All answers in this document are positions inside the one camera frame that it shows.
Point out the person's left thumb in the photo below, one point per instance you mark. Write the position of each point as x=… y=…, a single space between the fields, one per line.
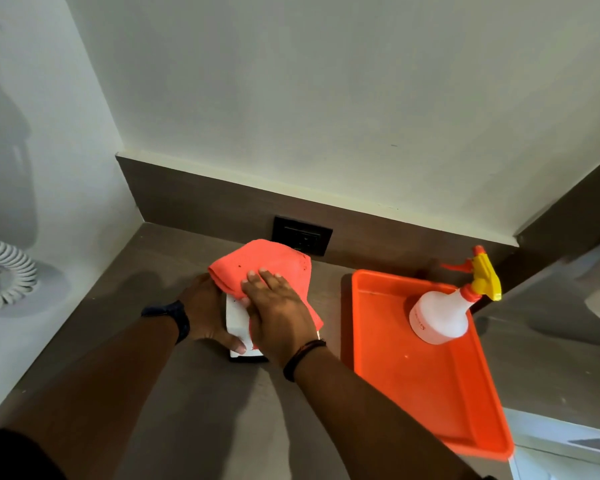
x=227 y=342

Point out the brown wooden backsplash panel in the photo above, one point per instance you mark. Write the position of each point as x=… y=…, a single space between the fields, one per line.
x=290 y=219

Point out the person's left hand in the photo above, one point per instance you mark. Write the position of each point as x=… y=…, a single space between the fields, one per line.
x=204 y=310

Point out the orange-red cleaning cloth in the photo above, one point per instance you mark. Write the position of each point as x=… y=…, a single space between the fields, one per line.
x=270 y=267

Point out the white spray bottle yellow trigger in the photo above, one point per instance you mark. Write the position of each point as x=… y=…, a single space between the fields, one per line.
x=447 y=307

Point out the white furniture edge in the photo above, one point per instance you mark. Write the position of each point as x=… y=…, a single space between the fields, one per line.
x=565 y=444

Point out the black wall socket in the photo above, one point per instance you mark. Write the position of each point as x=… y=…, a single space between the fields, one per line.
x=301 y=236

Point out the person's left forearm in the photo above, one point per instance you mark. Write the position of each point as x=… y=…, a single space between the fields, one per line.
x=85 y=394

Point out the black sleeve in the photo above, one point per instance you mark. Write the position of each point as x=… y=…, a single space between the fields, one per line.
x=15 y=457

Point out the person's right fingers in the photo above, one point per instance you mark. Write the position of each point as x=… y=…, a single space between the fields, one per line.
x=262 y=284

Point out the black wristwatch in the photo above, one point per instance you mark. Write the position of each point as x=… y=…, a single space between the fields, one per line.
x=172 y=314

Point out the person's right hand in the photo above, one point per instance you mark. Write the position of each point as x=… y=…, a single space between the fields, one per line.
x=279 y=320

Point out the person's right forearm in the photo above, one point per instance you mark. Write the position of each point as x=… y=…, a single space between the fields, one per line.
x=375 y=424

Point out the white box appliance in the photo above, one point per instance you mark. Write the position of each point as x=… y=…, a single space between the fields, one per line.
x=238 y=324

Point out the orange plastic tray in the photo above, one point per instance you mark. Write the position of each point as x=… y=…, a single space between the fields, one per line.
x=425 y=364

